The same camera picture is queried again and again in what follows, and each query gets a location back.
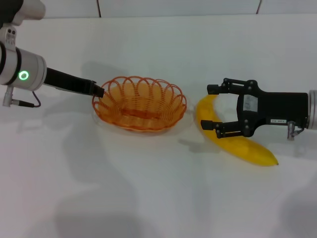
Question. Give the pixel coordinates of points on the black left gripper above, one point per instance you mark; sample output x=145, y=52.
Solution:
x=67, y=81

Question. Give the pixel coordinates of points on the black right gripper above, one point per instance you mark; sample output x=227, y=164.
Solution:
x=282, y=107

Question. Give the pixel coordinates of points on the yellow banana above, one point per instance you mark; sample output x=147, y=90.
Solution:
x=237, y=146

